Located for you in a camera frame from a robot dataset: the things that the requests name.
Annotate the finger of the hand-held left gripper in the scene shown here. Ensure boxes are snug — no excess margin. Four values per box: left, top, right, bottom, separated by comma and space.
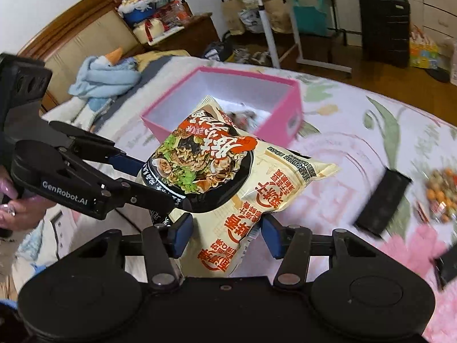
49, 121, 145, 178
98, 179, 194, 219

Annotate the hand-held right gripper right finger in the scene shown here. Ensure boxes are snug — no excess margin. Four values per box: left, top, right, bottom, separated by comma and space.
260, 214, 390, 289

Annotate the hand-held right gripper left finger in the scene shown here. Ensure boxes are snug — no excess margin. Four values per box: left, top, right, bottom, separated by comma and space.
69, 214, 194, 291

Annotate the cream instant noodle packet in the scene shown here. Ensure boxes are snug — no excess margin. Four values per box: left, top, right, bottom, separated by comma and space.
139, 96, 339, 279

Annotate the pink cardboard box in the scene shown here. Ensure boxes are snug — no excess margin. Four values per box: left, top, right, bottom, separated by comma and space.
140, 66, 304, 146

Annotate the person's left hand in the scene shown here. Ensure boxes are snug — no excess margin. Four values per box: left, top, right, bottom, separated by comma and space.
0, 177, 55, 231

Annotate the blue goose plush toy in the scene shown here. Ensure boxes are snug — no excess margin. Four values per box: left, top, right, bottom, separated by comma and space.
69, 47, 142, 110

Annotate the grey and yellow pillow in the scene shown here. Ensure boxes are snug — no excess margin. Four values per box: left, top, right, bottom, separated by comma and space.
134, 49, 192, 80

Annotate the black tray snack packet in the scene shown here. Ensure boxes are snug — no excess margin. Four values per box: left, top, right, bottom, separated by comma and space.
353, 167, 412, 239

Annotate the floral bed sheet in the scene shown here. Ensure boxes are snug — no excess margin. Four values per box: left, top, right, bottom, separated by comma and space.
11, 61, 457, 343

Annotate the wooden headboard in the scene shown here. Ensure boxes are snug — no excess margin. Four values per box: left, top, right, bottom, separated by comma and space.
17, 0, 148, 112

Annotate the white box with red ribbon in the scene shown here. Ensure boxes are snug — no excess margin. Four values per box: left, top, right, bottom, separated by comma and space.
132, 19, 165, 45

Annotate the black bag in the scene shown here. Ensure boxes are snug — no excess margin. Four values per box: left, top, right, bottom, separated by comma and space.
203, 41, 235, 62

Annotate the wooden nightstand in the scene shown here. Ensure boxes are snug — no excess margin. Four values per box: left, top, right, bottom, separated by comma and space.
146, 13, 221, 53

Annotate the blue basin with white cloth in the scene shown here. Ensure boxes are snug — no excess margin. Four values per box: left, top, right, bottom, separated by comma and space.
119, 0, 173, 26

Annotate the pair of shoes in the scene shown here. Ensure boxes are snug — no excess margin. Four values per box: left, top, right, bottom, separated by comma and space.
233, 48, 272, 66

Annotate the bag of colourful coated nuts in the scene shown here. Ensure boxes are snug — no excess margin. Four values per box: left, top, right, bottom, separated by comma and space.
414, 167, 457, 224

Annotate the shiny black snack packet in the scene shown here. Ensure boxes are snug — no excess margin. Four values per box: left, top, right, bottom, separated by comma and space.
433, 247, 457, 291

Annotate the brown paper bag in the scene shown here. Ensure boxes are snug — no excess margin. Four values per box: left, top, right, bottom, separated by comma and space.
266, 0, 295, 33

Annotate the teal shopping bag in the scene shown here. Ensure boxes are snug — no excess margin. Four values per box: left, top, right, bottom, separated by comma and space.
292, 0, 336, 37

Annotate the black suitcase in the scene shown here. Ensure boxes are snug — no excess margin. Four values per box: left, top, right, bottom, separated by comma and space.
358, 0, 411, 69

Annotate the colourful gift bag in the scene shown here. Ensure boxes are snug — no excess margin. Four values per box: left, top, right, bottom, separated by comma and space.
409, 25, 449, 71

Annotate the white wardrobe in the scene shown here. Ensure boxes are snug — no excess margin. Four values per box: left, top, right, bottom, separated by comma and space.
332, 0, 457, 48

